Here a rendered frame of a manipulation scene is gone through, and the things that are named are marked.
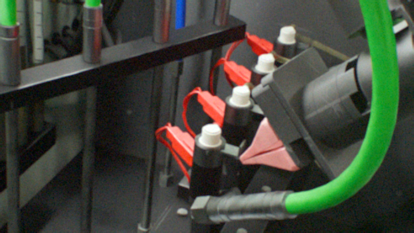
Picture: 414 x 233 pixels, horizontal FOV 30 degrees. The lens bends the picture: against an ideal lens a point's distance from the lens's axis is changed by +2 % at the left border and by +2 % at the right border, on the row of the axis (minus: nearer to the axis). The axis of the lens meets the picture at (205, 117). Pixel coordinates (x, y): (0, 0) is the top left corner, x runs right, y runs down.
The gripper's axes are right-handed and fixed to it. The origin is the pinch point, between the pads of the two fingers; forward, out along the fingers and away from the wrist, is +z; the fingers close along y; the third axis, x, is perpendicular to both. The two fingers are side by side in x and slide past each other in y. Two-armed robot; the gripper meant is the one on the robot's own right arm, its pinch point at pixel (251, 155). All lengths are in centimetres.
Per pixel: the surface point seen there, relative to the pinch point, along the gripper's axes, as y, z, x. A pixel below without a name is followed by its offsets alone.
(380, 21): 4.4, -23.7, 11.1
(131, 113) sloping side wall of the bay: 10.5, 37.4, -23.2
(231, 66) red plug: 7.9, 10.9, -16.4
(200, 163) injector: 1.7, 3.7, 2.2
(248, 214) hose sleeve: -2.3, -7.1, 10.9
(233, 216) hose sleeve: -2.0, -5.5, 10.8
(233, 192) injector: -2.1, 3.9, 0.4
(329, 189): -2.8, -14.8, 11.4
